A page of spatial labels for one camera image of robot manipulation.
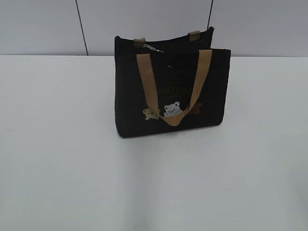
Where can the black tote bag tan handles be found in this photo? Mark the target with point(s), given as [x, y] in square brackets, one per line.
[182, 88]

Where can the silver zipper pull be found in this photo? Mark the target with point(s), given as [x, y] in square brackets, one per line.
[151, 48]

